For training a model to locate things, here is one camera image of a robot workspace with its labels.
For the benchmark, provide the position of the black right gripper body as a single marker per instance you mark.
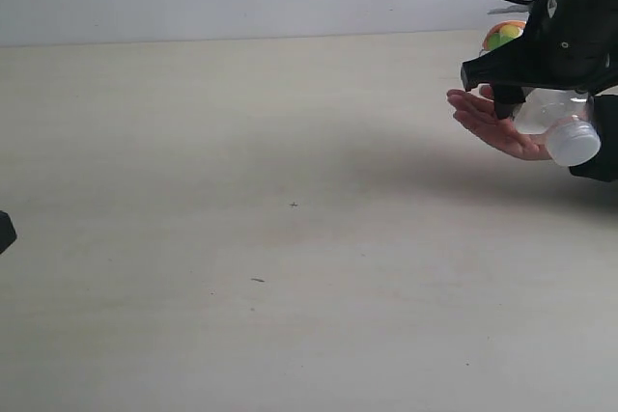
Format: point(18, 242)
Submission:
point(565, 41)

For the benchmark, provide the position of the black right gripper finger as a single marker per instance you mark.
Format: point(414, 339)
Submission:
point(499, 70)
point(601, 80)

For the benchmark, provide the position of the white illustrated label bottle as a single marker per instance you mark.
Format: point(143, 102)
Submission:
point(561, 121)

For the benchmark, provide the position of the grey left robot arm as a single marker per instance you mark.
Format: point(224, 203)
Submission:
point(8, 234)

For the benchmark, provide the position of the person's open hand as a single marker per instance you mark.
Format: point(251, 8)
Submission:
point(476, 114)

